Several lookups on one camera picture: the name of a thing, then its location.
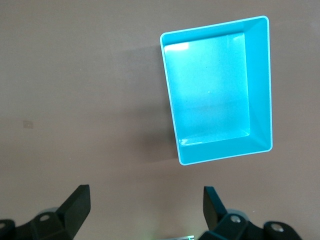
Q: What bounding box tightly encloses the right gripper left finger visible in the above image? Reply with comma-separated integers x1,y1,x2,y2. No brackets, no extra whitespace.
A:
0,184,91,240

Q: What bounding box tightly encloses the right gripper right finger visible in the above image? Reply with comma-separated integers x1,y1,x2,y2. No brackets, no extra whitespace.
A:
199,185,304,240

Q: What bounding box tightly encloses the blue plastic box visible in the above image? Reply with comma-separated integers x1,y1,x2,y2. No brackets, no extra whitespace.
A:
159,15,273,166

